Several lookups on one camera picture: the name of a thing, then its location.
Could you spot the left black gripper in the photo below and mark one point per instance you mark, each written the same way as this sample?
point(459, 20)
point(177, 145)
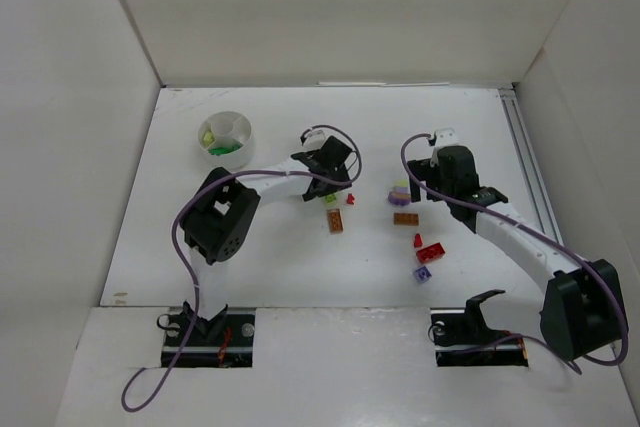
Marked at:
point(322, 179)

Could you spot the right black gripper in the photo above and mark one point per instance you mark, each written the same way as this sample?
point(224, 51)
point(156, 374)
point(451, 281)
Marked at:
point(422, 179)

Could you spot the purple lego assembly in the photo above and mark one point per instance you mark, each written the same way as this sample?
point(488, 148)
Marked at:
point(399, 195)

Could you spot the dark green lego plate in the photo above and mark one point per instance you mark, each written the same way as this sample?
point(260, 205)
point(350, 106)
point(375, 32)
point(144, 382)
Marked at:
point(220, 151)

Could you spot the pale yellow-green lego piece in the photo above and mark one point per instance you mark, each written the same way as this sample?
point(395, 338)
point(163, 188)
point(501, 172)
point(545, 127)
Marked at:
point(208, 139)

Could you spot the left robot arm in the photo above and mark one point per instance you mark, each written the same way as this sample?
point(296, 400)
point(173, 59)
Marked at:
point(217, 220)

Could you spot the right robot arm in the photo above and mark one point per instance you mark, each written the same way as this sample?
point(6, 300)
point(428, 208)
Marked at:
point(583, 313)

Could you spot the orange lego plate right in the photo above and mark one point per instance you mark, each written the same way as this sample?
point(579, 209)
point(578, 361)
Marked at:
point(406, 219)

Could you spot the red lego brick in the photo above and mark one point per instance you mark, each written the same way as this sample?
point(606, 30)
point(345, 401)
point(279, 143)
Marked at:
point(430, 253)

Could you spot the orange lego brick left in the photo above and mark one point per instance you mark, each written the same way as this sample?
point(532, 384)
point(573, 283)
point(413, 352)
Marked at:
point(335, 222)

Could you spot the lavender small lego piece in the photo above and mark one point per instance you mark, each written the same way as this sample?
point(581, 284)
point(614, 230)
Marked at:
point(422, 274)

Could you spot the white round divided container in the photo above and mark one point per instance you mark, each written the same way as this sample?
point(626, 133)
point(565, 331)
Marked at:
point(229, 128)

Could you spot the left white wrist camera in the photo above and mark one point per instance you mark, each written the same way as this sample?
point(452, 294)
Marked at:
point(312, 139)

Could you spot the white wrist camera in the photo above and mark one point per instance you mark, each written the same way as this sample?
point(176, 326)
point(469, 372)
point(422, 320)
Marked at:
point(312, 139)
point(443, 138)

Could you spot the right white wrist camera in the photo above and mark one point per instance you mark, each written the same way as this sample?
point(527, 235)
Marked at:
point(443, 138)

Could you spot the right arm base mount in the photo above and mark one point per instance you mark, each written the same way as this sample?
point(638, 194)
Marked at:
point(462, 338)

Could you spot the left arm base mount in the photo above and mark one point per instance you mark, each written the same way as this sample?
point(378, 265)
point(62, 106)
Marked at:
point(226, 341)

